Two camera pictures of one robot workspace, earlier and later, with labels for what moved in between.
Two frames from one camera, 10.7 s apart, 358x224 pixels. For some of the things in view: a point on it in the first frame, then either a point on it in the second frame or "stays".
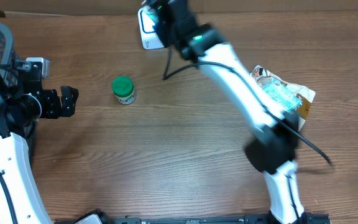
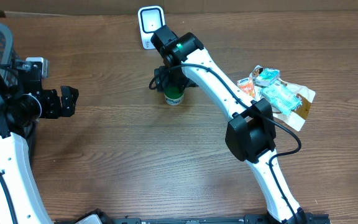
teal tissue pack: [153, 14] -> [267, 76]
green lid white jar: [122, 87] -> [174, 95]
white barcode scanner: [150, 37] stays
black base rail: [247, 219] stays
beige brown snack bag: [293, 98] stays
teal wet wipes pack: [284, 98] stays
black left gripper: [52, 103] stays
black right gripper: [166, 32] -> [166, 76]
